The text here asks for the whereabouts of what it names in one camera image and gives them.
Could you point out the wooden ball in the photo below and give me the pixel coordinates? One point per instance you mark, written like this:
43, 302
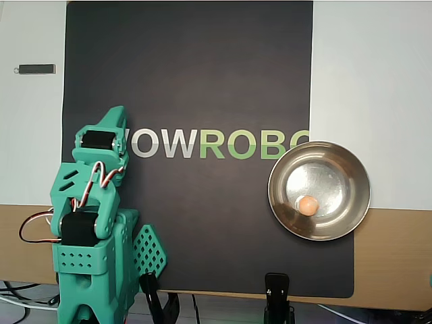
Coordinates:
308, 205

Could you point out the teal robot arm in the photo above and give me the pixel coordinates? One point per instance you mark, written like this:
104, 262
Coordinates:
87, 263

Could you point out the black C-clamp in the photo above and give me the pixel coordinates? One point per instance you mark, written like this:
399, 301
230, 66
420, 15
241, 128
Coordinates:
150, 290

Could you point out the white paper sheet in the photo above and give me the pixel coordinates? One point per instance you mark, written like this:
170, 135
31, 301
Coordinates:
371, 84
30, 135

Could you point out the black mat with WOWROBO print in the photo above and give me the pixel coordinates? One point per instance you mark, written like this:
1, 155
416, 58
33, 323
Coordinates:
219, 84

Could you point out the teal gripper with servo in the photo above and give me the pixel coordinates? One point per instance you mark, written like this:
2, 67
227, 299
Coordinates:
97, 156

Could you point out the black USB stick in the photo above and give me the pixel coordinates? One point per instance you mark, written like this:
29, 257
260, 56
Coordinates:
35, 69

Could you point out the metal bowl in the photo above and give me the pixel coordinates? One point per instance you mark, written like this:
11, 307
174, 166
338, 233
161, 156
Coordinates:
317, 162

